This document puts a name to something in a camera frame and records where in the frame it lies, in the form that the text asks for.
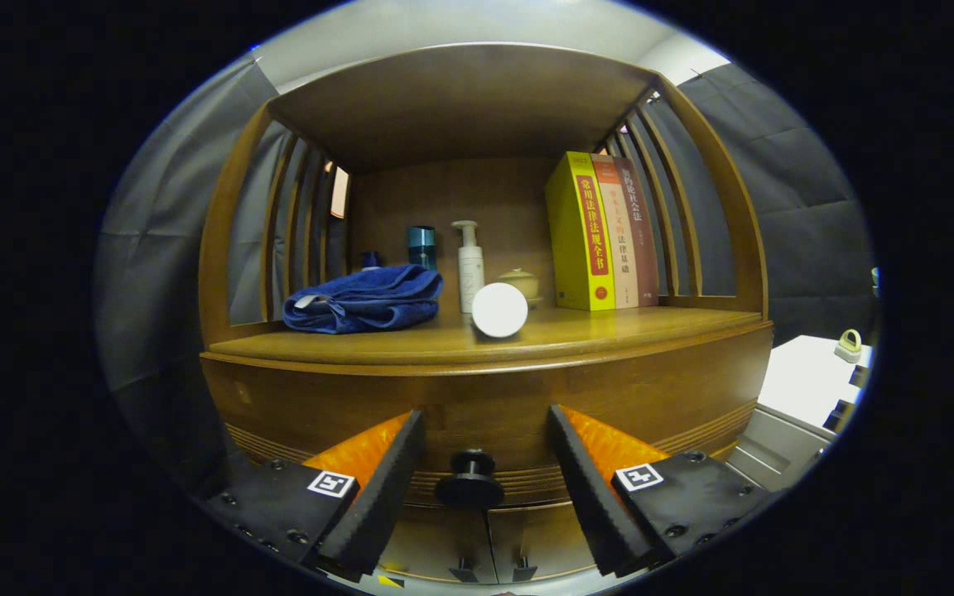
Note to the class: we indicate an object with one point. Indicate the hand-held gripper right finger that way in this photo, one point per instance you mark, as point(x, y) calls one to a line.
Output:
point(585, 497)

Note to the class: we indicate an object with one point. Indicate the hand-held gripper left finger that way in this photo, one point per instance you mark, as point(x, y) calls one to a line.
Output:
point(378, 497)

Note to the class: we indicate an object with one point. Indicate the wooden drawer with black knob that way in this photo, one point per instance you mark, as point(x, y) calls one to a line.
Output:
point(485, 406)

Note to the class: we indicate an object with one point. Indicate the white and green tube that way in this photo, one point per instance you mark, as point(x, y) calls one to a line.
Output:
point(499, 310)

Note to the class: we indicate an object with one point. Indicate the wooden cabinet door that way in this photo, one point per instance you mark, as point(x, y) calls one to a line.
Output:
point(444, 538)

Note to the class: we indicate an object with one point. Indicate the white cabinet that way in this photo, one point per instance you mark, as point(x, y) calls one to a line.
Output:
point(800, 381)

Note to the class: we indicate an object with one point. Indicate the brown wooden cabinet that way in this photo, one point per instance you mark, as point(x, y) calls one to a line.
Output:
point(460, 99)

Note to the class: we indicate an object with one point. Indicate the folded blue towel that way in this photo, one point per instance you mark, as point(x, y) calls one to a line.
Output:
point(369, 302)

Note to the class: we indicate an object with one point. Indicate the small dark blue bottle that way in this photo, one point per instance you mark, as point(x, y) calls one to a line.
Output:
point(370, 261)

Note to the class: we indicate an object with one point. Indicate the white pump bottle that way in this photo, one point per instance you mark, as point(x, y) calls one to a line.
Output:
point(469, 273)

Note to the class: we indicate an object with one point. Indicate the teal bottle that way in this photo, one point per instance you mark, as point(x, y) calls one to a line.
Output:
point(421, 244)

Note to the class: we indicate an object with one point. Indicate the yellow book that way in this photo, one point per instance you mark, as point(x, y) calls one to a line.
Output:
point(576, 240)

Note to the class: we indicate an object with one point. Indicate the brown book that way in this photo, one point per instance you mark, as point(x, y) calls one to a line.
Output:
point(644, 240)

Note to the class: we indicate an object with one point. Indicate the small beige tape dispenser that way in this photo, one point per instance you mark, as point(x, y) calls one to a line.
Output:
point(848, 348)

